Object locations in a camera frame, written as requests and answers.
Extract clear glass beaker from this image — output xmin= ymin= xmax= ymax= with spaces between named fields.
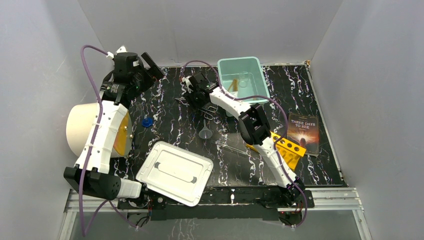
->
xmin=238 ymin=71 xmax=249 ymax=88

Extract white bin lid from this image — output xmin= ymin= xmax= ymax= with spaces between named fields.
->
xmin=135 ymin=141 xmax=214 ymax=207

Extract aluminium frame rail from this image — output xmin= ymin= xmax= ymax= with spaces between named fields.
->
xmin=59 ymin=187 xmax=372 ymax=240

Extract dark book three days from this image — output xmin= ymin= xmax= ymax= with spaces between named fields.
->
xmin=287 ymin=112 xmax=320 ymax=157

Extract yellow test tube rack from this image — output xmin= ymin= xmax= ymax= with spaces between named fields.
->
xmin=246 ymin=130 xmax=308 ymax=172

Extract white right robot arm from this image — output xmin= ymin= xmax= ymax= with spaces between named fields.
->
xmin=180 ymin=72 xmax=308 ymax=210

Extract clear plastic funnel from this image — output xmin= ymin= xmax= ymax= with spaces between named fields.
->
xmin=198 ymin=119 xmax=213 ymax=140

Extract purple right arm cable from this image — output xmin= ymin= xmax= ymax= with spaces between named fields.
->
xmin=179 ymin=60 xmax=309 ymax=229

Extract mint green plastic bin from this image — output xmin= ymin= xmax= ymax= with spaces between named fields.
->
xmin=217 ymin=56 xmax=270 ymax=107

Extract clear glass test tube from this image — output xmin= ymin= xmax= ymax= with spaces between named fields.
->
xmin=215 ymin=141 xmax=249 ymax=156

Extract blue capped glass tube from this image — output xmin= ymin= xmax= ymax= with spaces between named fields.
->
xmin=141 ymin=103 xmax=155 ymax=128

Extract metal crucible tongs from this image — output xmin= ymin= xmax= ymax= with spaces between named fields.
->
xmin=174 ymin=97 xmax=218 ymax=121

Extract white drum orange face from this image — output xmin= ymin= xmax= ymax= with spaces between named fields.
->
xmin=66 ymin=103 xmax=133 ymax=158

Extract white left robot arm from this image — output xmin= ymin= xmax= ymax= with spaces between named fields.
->
xmin=63 ymin=48 xmax=164 ymax=208

